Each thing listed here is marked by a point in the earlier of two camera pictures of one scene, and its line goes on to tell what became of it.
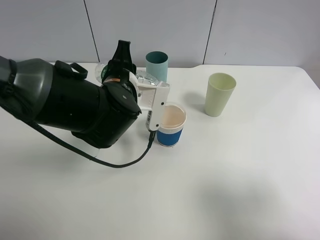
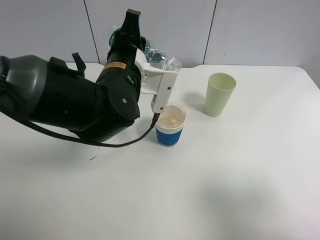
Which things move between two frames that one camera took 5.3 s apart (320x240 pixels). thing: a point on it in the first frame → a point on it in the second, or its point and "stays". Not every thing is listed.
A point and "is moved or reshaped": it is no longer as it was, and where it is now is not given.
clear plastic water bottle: x=142 y=76 is moved or reshaped
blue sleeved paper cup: x=172 y=122 stays
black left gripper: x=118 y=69 → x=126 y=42
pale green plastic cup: x=220 y=88 stays
